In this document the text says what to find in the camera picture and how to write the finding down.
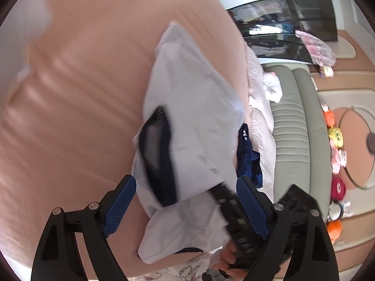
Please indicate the black white plush toy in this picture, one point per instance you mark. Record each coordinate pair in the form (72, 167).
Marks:
(337, 210)

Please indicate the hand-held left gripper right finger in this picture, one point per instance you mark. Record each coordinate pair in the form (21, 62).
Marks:
(252, 207)

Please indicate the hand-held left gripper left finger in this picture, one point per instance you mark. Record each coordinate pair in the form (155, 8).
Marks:
(118, 207)

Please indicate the navy shorts white stripes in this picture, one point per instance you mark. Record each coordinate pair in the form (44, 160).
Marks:
(249, 158)

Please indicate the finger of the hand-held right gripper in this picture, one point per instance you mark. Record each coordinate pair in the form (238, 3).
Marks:
(219, 196)

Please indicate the pink plush toy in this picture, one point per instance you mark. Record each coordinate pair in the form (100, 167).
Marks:
(338, 159)

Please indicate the grey-green padded headboard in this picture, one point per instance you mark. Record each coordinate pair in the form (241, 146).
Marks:
(296, 140)

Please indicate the person's right hand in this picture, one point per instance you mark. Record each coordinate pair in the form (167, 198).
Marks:
(230, 254)

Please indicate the white shirt navy trim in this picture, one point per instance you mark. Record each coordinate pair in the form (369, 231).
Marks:
(190, 108)

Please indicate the pink bed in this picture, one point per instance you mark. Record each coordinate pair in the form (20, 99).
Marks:
(88, 108)

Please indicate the pink hanging garment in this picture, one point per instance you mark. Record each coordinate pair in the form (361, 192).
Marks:
(316, 48)

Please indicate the person's printed pajama pants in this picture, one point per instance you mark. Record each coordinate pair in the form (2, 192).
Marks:
(181, 270)

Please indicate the glass-door wardrobe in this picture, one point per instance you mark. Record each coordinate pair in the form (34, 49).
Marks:
(278, 20)

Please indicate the small cream plush toy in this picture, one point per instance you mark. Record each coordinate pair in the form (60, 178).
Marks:
(326, 71)

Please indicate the red plush toy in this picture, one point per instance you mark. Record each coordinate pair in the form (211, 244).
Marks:
(338, 188)

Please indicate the orange plush toy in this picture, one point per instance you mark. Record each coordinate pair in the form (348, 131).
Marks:
(328, 114)
(334, 229)

